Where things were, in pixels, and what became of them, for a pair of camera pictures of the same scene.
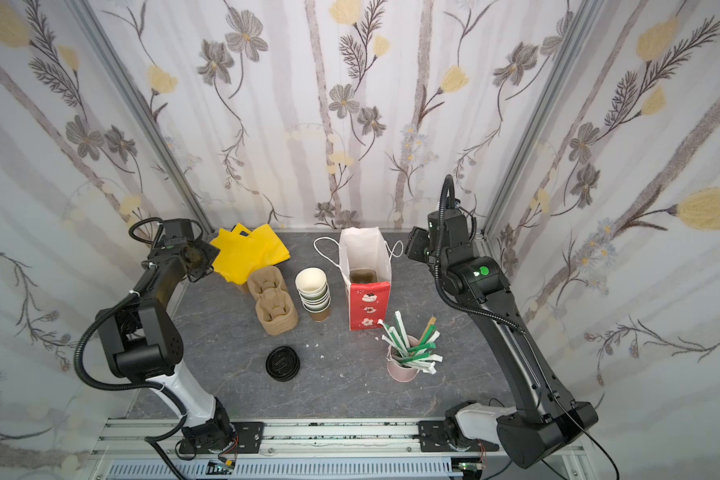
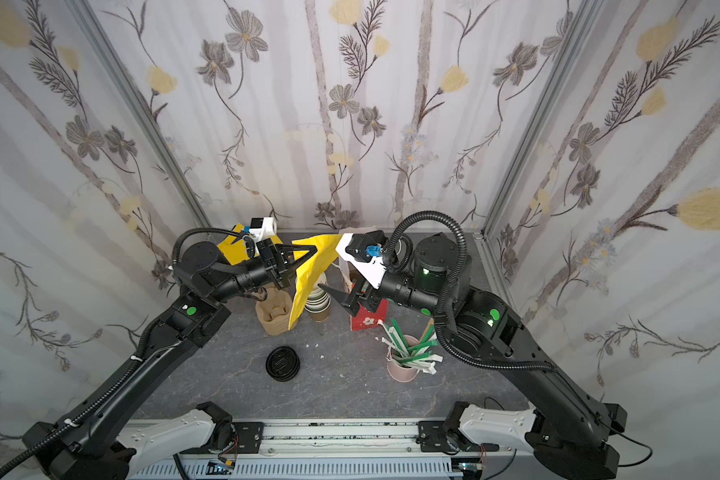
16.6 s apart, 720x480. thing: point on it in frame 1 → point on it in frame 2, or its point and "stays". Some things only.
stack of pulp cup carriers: x=274 y=307 stays
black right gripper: x=418 y=243 → x=366 y=293
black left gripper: x=198 y=261 → x=281 y=264
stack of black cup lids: x=283 y=364 stays
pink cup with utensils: x=406 y=355 stays
